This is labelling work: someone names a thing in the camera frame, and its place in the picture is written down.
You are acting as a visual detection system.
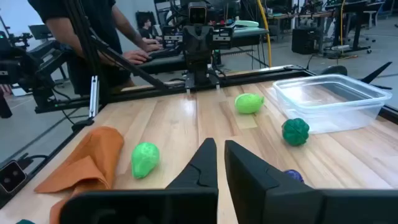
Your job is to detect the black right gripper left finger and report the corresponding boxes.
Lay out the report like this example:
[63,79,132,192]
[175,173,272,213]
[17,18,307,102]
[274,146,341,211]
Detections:
[166,138,218,190]

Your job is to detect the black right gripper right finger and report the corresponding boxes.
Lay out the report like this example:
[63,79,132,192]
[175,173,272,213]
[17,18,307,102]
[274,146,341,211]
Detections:
[224,139,323,224]

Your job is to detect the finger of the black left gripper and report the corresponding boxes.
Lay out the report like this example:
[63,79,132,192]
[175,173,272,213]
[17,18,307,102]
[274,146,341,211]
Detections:
[198,26,215,68]
[182,26,200,68]

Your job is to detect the purple toy eggplant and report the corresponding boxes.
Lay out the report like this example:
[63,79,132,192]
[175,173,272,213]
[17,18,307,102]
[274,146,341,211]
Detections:
[283,169,305,184]

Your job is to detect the light green toy pear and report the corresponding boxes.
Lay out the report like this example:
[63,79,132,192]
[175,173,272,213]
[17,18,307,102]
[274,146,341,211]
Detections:
[131,142,160,180]

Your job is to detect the light green split toy fruit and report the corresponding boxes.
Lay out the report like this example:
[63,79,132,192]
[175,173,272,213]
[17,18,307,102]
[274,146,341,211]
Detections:
[234,93,265,114]

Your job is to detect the dark green toy vegetable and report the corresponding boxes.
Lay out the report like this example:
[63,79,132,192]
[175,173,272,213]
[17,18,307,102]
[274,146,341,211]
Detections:
[281,118,310,147]

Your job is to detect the clear plastic tupperware container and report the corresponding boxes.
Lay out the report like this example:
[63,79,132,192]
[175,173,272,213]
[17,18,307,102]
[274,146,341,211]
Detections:
[272,73,393,135]

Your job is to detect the black keyboard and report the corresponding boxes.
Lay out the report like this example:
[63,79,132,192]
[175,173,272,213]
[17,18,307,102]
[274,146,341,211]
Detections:
[146,47,185,62]

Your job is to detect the person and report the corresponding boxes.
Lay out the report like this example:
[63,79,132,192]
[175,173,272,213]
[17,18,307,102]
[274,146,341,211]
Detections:
[136,17,163,44]
[27,0,164,96]

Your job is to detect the dark grey desk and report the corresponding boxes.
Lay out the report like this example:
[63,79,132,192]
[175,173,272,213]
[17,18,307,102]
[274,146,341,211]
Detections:
[133,27,270,76]

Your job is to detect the black equipment box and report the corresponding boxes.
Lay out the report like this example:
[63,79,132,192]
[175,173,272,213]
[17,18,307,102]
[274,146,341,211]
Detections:
[291,27,324,55]

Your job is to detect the orange cloth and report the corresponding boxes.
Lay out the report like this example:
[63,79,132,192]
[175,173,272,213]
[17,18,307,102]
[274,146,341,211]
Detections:
[34,126,125,224]

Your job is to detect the dark laptop screen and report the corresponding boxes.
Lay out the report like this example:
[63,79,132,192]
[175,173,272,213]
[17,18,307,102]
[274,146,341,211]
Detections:
[28,24,53,40]

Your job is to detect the black-legged workbench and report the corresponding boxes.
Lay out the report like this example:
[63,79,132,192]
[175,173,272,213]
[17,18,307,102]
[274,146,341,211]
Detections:
[323,0,386,55]

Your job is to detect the black equipment stand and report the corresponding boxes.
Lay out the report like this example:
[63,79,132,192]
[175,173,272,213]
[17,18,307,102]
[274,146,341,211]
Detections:
[0,30,73,114]

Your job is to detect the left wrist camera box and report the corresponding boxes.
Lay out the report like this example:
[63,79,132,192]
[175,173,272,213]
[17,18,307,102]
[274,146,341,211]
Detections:
[188,1,208,25]

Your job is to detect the yellow hose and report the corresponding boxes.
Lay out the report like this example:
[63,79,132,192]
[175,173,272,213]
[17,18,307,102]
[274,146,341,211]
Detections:
[256,0,273,68]
[340,0,346,54]

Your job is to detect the silver aluminium bracket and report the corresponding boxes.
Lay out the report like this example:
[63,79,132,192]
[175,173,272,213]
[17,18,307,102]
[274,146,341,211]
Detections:
[89,75,100,119]

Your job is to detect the black camera cable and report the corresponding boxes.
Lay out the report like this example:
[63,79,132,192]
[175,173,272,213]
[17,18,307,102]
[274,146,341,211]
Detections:
[17,152,50,170]

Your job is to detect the black table-level camera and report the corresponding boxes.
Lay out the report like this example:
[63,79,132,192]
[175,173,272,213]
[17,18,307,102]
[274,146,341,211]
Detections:
[0,160,28,194]

